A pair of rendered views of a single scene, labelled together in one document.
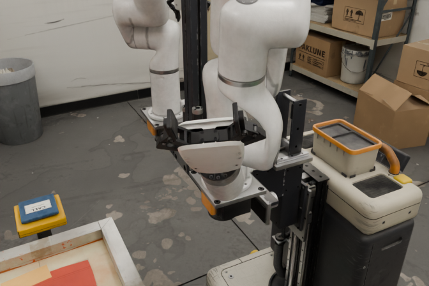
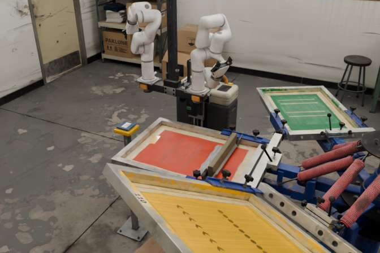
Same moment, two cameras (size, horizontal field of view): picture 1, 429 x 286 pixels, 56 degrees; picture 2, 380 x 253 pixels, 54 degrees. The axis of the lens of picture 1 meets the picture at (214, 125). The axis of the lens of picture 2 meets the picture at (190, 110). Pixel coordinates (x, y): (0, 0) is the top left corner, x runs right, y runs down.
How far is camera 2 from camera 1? 1.99 m
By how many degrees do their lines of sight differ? 32
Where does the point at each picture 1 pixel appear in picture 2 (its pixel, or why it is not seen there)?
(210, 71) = (196, 53)
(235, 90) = (217, 55)
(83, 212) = (47, 173)
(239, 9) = (219, 35)
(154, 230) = (100, 164)
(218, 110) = (199, 65)
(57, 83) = not seen: outside the picture
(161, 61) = (150, 57)
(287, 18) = (228, 35)
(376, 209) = (229, 94)
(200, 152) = (221, 70)
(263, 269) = not seen: hidden behind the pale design
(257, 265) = not seen: hidden behind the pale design
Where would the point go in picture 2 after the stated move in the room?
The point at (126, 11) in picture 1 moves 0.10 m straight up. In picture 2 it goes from (142, 39) to (141, 25)
